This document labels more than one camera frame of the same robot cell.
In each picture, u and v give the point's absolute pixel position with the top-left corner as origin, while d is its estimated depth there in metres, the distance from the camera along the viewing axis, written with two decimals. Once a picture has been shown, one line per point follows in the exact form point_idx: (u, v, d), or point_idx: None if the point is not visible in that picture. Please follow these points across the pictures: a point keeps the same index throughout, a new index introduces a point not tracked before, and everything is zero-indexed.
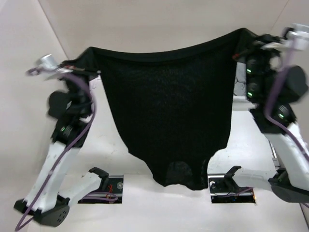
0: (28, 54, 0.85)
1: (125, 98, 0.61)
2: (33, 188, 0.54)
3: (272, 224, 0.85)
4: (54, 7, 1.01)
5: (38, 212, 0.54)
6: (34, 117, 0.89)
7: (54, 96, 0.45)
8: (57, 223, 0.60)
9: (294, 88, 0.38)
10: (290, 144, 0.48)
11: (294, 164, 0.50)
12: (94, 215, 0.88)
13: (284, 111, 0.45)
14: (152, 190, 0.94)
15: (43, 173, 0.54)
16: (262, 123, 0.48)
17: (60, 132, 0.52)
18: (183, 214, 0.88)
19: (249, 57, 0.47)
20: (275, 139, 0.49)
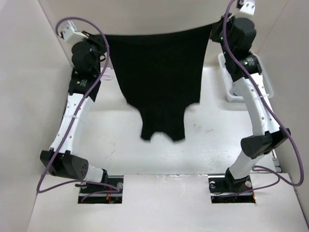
0: (29, 54, 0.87)
1: (130, 57, 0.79)
2: (59, 135, 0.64)
3: (274, 225, 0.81)
4: (54, 7, 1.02)
5: (67, 152, 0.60)
6: (33, 116, 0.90)
7: (80, 44, 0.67)
8: (81, 175, 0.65)
9: (240, 27, 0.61)
10: (251, 88, 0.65)
11: (254, 108, 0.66)
12: (92, 216, 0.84)
13: (249, 61, 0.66)
14: (154, 190, 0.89)
15: (67, 118, 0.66)
16: (232, 69, 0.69)
17: (76, 85, 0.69)
18: (185, 215, 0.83)
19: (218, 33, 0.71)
20: (242, 84, 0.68)
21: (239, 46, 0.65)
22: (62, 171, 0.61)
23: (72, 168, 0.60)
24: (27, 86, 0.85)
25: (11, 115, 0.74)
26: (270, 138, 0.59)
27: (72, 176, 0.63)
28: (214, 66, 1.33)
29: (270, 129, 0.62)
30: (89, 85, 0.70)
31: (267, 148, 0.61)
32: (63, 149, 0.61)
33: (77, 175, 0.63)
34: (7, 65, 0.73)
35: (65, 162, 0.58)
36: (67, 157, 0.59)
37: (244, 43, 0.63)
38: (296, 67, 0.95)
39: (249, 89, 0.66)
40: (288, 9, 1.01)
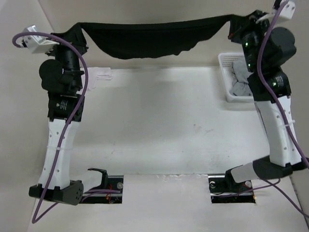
0: (28, 54, 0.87)
1: (120, 37, 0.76)
2: (46, 170, 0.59)
3: (274, 225, 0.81)
4: (53, 8, 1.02)
5: (57, 189, 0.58)
6: (33, 118, 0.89)
7: (50, 62, 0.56)
8: (77, 201, 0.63)
9: (278, 43, 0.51)
10: (277, 114, 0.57)
11: (276, 136, 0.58)
12: (93, 216, 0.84)
13: (278, 81, 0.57)
14: (155, 189, 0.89)
15: (51, 151, 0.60)
16: (255, 87, 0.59)
17: (56, 108, 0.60)
18: (186, 215, 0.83)
19: (245, 33, 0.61)
20: (265, 107, 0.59)
21: (272, 64, 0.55)
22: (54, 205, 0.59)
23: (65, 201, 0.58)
24: (25, 86, 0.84)
25: (11, 117, 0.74)
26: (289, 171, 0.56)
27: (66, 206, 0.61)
28: (213, 66, 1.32)
29: (291, 161, 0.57)
30: (71, 107, 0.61)
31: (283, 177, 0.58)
32: (52, 185, 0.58)
33: (72, 203, 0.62)
34: (6, 66, 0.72)
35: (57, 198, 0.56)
36: (57, 192, 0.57)
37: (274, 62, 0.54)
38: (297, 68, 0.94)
39: (275, 114, 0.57)
40: None
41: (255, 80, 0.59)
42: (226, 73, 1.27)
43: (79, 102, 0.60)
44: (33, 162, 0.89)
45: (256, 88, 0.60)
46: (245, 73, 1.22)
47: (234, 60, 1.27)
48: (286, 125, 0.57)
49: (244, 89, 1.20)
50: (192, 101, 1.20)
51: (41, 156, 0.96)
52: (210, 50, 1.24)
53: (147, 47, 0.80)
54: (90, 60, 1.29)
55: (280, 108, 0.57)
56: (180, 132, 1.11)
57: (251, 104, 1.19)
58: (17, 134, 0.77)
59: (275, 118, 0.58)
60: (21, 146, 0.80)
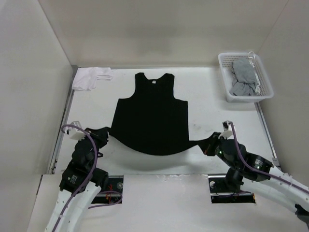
0: (29, 53, 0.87)
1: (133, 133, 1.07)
2: (47, 230, 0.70)
3: (273, 225, 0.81)
4: (54, 7, 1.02)
5: None
6: (34, 117, 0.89)
7: (79, 144, 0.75)
8: None
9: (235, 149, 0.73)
10: (279, 181, 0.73)
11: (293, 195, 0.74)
12: (93, 216, 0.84)
13: (259, 163, 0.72)
14: (155, 189, 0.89)
15: (54, 216, 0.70)
16: (248, 176, 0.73)
17: (67, 181, 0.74)
18: (186, 214, 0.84)
19: (217, 149, 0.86)
20: (268, 181, 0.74)
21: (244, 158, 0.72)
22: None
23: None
24: (27, 85, 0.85)
25: (12, 115, 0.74)
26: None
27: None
28: (214, 66, 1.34)
29: None
30: (78, 181, 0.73)
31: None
32: None
33: None
34: (7, 65, 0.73)
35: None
36: None
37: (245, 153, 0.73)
38: (296, 68, 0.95)
39: (277, 182, 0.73)
40: (288, 9, 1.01)
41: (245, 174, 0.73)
42: (226, 73, 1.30)
43: (87, 177, 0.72)
44: (34, 161, 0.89)
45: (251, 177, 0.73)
46: (245, 73, 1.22)
47: (234, 60, 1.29)
48: (291, 185, 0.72)
49: (244, 89, 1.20)
50: (192, 101, 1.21)
51: (42, 155, 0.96)
52: (209, 50, 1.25)
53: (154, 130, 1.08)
54: (91, 60, 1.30)
55: (278, 177, 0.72)
56: None
57: (251, 104, 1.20)
58: (18, 133, 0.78)
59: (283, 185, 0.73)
60: (22, 145, 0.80)
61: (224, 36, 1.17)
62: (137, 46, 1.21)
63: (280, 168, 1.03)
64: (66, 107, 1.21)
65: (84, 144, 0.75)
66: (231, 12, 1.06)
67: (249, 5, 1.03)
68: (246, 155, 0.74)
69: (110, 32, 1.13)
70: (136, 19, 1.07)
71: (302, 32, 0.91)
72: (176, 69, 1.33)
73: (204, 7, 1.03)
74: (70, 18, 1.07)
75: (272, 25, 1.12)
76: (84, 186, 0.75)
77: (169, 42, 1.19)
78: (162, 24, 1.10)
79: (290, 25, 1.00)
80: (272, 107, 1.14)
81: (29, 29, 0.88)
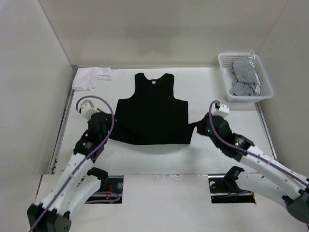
0: (30, 54, 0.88)
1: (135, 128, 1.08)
2: (52, 191, 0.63)
3: (274, 225, 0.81)
4: (54, 8, 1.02)
5: (54, 212, 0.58)
6: (34, 117, 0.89)
7: (93, 114, 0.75)
8: None
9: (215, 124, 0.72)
10: (257, 160, 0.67)
11: (276, 178, 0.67)
12: (93, 216, 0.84)
13: (239, 141, 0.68)
14: (155, 189, 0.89)
15: (64, 176, 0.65)
16: (229, 153, 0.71)
17: (81, 146, 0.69)
18: (186, 214, 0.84)
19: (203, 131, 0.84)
20: (246, 161, 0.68)
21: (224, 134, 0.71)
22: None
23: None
24: (27, 85, 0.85)
25: (12, 115, 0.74)
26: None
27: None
28: (213, 66, 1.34)
29: (301, 187, 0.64)
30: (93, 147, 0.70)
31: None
32: (51, 207, 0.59)
33: None
34: (7, 65, 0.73)
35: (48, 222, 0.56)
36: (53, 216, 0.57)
37: (224, 131, 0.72)
38: (296, 69, 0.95)
39: (255, 161, 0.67)
40: (288, 9, 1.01)
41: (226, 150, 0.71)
42: (226, 73, 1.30)
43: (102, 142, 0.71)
44: (34, 161, 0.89)
45: (230, 152, 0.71)
46: (245, 73, 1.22)
47: (234, 60, 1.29)
48: (270, 165, 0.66)
49: (244, 89, 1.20)
50: (192, 101, 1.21)
51: (42, 155, 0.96)
52: (209, 50, 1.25)
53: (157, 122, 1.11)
54: (91, 60, 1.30)
55: (256, 156, 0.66)
56: None
57: (251, 104, 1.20)
58: (18, 134, 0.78)
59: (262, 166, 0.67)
60: (22, 145, 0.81)
61: (224, 36, 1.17)
62: (137, 46, 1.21)
63: None
64: (66, 107, 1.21)
65: (98, 114, 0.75)
66: (231, 12, 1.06)
67: (249, 6, 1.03)
68: (227, 132, 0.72)
69: (110, 32, 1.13)
70: (137, 19, 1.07)
71: (302, 32, 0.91)
72: (176, 69, 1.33)
73: (204, 7, 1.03)
74: (70, 18, 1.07)
75: (272, 25, 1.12)
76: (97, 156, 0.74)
77: (170, 42, 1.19)
78: (162, 24, 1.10)
79: (290, 25, 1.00)
80: (272, 107, 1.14)
81: (29, 29, 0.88)
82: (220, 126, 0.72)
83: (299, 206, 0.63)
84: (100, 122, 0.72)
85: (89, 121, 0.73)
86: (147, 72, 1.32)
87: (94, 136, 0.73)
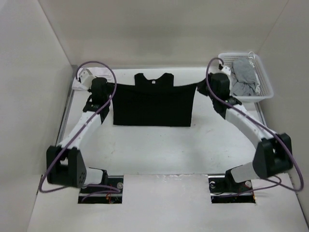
0: (30, 53, 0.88)
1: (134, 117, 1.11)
2: (69, 136, 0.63)
3: (274, 225, 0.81)
4: (54, 8, 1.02)
5: (74, 148, 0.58)
6: (34, 117, 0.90)
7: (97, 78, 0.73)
8: (79, 183, 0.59)
9: (217, 78, 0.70)
10: (236, 112, 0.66)
11: (248, 131, 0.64)
12: (93, 216, 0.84)
13: (232, 101, 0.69)
14: (154, 189, 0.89)
15: (79, 125, 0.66)
16: (218, 108, 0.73)
17: (90, 107, 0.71)
18: (186, 214, 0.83)
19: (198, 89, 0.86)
20: (228, 114, 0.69)
21: (219, 90, 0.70)
22: (58, 176, 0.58)
23: (72, 171, 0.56)
24: (27, 85, 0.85)
25: (12, 115, 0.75)
26: (269, 144, 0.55)
27: (69, 185, 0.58)
28: (213, 66, 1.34)
29: (267, 137, 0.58)
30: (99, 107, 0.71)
31: (275, 165, 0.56)
32: (71, 145, 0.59)
33: (73, 181, 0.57)
34: (7, 65, 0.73)
35: (70, 157, 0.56)
36: (72, 152, 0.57)
37: (223, 88, 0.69)
38: (295, 69, 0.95)
39: (235, 113, 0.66)
40: (288, 10, 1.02)
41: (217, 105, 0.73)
42: None
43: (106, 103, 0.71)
44: (34, 161, 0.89)
45: (218, 108, 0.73)
46: (245, 73, 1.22)
47: (234, 60, 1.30)
48: (246, 117, 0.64)
49: (244, 89, 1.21)
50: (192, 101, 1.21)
51: (42, 155, 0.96)
52: (209, 50, 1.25)
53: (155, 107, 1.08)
54: (91, 61, 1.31)
55: (238, 109, 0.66)
56: (180, 132, 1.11)
57: (251, 104, 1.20)
58: (18, 133, 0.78)
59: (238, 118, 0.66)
60: (22, 145, 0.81)
61: (224, 36, 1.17)
62: (137, 46, 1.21)
63: None
64: (67, 107, 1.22)
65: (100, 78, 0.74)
66: (231, 12, 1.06)
67: (249, 6, 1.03)
68: (225, 91, 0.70)
69: (110, 32, 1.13)
70: (137, 19, 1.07)
71: (302, 32, 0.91)
72: (176, 69, 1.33)
73: (204, 7, 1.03)
74: (70, 18, 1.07)
75: (271, 26, 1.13)
76: (105, 116, 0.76)
77: (170, 42, 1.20)
78: (162, 24, 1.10)
79: (289, 26, 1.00)
80: (272, 107, 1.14)
81: (30, 29, 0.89)
82: (219, 84, 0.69)
83: (259, 154, 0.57)
84: (102, 84, 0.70)
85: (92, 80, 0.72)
86: (147, 72, 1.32)
87: (97, 98, 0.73)
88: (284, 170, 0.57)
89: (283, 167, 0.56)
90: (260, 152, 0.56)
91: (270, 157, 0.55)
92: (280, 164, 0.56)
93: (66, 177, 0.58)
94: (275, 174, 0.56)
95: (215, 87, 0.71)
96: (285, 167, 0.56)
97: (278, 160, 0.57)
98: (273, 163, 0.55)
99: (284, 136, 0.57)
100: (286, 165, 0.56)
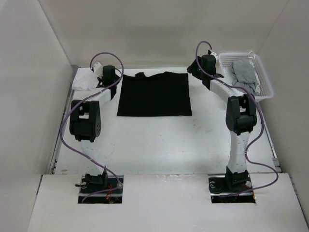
0: (31, 54, 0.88)
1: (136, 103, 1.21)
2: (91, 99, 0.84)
3: (274, 225, 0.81)
4: (54, 8, 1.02)
5: (93, 103, 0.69)
6: (34, 116, 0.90)
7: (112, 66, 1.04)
8: (95, 135, 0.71)
9: (205, 57, 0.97)
10: (217, 82, 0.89)
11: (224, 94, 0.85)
12: (93, 216, 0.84)
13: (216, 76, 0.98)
14: (154, 189, 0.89)
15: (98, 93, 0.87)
16: (206, 83, 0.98)
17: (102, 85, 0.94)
18: (186, 214, 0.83)
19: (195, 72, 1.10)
20: (213, 84, 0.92)
21: (207, 67, 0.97)
22: (79, 124, 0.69)
23: (93, 116, 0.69)
24: (28, 86, 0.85)
25: (12, 115, 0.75)
26: (236, 100, 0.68)
27: (88, 133, 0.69)
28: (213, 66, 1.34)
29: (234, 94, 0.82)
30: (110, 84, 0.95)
31: (241, 118, 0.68)
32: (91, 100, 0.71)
33: (89, 134, 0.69)
34: (7, 65, 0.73)
35: (91, 110, 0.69)
36: (93, 108, 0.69)
37: (210, 65, 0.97)
38: (295, 68, 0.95)
39: (217, 83, 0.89)
40: (287, 10, 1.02)
41: (205, 79, 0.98)
42: (226, 73, 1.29)
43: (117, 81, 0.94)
44: (34, 161, 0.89)
45: (205, 83, 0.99)
46: (245, 73, 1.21)
47: (233, 60, 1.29)
48: (223, 83, 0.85)
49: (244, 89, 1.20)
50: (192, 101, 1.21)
51: (42, 154, 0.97)
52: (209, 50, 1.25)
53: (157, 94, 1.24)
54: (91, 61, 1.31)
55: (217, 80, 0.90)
56: (180, 132, 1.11)
57: None
58: (18, 133, 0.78)
59: (219, 85, 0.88)
60: (23, 145, 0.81)
61: (224, 36, 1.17)
62: (137, 46, 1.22)
63: (280, 168, 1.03)
64: (66, 107, 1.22)
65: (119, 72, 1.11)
66: (231, 12, 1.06)
67: (248, 6, 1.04)
68: (211, 68, 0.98)
69: (110, 32, 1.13)
70: (136, 19, 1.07)
71: (302, 31, 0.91)
72: (176, 69, 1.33)
73: (204, 7, 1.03)
74: (70, 18, 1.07)
75: (271, 26, 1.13)
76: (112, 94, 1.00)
77: (170, 42, 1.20)
78: (162, 24, 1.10)
79: (289, 26, 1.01)
80: (272, 107, 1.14)
81: (30, 30, 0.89)
82: (207, 61, 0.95)
83: (229, 109, 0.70)
84: (111, 70, 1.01)
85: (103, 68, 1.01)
86: (147, 72, 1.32)
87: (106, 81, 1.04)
88: (250, 124, 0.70)
89: (248, 121, 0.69)
90: (229, 107, 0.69)
91: (237, 110, 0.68)
92: (246, 118, 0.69)
93: (86, 124, 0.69)
94: (241, 125, 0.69)
95: (203, 64, 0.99)
96: (250, 122, 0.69)
97: (245, 115, 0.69)
98: (239, 115, 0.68)
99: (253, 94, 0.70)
100: (252, 119, 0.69)
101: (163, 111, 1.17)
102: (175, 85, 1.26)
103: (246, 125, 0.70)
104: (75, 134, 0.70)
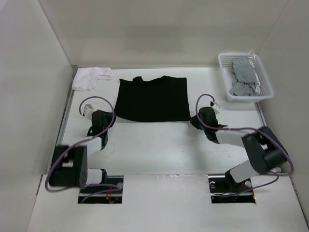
0: (30, 53, 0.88)
1: (137, 105, 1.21)
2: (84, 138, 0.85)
3: (273, 225, 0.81)
4: (54, 8, 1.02)
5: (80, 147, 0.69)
6: (34, 117, 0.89)
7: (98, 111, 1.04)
8: (79, 182, 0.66)
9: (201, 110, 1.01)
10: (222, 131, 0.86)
11: (234, 137, 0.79)
12: (92, 217, 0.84)
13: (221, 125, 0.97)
14: (154, 189, 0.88)
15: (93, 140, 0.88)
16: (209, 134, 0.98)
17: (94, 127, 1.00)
18: (185, 214, 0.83)
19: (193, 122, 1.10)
20: (219, 136, 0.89)
21: (208, 120, 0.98)
22: (61, 172, 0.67)
23: (78, 164, 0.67)
24: (27, 87, 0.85)
25: (11, 115, 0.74)
26: (252, 137, 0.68)
27: (69, 183, 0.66)
28: (213, 66, 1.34)
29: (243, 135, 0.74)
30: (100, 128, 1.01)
31: (268, 154, 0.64)
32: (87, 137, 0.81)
33: (73, 182, 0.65)
34: (6, 66, 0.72)
35: (78, 150, 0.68)
36: (79, 152, 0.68)
37: (210, 118, 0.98)
38: (296, 69, 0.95)
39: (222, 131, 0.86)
40: (288, 10, 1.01)
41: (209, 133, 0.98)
42: (226, 73, 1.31)
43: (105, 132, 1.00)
44: (34, 161, 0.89)
45: (210, 136, 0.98)
46: (245, 73, 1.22)
47: (234, 60, 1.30)
48: (229, 130, 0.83)
49: (244, 89, 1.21)
50: (192, 101, 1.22)
51: (42, 155, 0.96)
52: (209, 50, 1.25)
53: (156, 95, 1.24)
54: (91, 60, 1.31)
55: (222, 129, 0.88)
56: (180, 132, 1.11)
57: (251, 104, 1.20)
58: (17, 133, 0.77)
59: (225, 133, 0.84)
60: (22, 145, 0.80)
61: (224, 36, 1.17)
62: (137, 46, 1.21)
63: (280, 168, 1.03)
64: (66, 107, 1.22)
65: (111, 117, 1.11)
66: (231, 12, 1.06)
67: (248, 6, 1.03)
68: (212, 120, 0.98)
69: (110, 32, 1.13)
70: (136, 19, 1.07)
71: (303, 32, 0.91)
72: (176, 69, 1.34)
73: (204, 7, 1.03)
74: (70, 18, 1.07)
75: (271, 26, 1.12)
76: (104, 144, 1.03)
77: (170, 42, 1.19)
78: (162, 24, 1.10)
79: (289, 26, 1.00)
80: (272, 107, 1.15)
81: (30, 29, 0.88)
82: (206, 115, 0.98)
83: (250, 151, 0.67)
84: (101, 116, 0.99)
85: (93, 115, 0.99)
86: (147, 72, 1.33)
87: (96, 127, 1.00)
88: (281, 160, 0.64)
89: (277, 156, 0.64)
90: (249, 148, 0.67)
91: (258, 148, 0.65)
92: (273, 153, 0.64)
93: (70, 173, 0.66)
94: (272, 165, 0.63)
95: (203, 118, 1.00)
96: (280, 156, 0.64)
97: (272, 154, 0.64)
98: (265, 153, 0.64)
99: (266, 128, 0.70)
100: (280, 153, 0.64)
101: (163, 111, 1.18)
102: (175, 85, 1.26)
103: (278, 162, 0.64)
104: (56, 185, 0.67)
